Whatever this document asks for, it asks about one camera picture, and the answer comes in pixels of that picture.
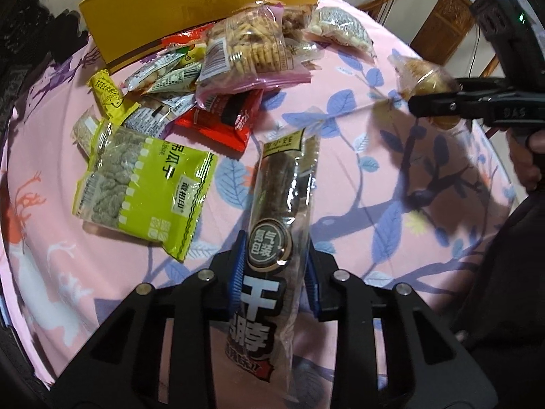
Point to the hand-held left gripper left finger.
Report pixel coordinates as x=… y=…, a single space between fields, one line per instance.
x=236 y=283

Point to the silver snack packet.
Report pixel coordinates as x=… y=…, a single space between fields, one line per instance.
x=157 y=113

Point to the dark clothing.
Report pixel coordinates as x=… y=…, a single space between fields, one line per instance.
x=506 y=272

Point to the yellow rice cracker packet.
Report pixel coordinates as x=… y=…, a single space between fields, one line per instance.
x=108 y=93

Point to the long dark snack packet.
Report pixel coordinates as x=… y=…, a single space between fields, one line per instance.
x=272 y=204

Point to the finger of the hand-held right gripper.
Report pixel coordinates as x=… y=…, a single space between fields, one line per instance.
x=451 y=102

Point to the person's right hand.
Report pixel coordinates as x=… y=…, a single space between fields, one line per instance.
x=530 y=168

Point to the green melon seed packet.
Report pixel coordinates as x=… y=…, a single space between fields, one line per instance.
x=144 y=187

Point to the small clear seed packet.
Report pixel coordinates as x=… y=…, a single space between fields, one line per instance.
x=87 y=130

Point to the orange snack packet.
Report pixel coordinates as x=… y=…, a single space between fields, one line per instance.
x=183 y=38

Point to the wooden chair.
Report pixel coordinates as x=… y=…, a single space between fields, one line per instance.
x=443 y=25

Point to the yellow cardboard box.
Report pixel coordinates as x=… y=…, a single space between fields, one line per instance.
x=170 y=8

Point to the red snack packet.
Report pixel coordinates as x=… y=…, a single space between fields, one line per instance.
x=204 y=131

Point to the dark carved headboard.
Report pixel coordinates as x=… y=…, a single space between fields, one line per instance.
x=30 y=30

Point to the brown nut packet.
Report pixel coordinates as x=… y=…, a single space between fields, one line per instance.
x=294 y=21

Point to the clear cookie bag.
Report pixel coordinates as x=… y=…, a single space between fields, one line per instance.
x=251 y=42

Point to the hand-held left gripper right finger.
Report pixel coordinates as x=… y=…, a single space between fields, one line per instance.
x=310 y=296

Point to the clear pastry packet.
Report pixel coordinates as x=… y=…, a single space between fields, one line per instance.
x=425 y=81

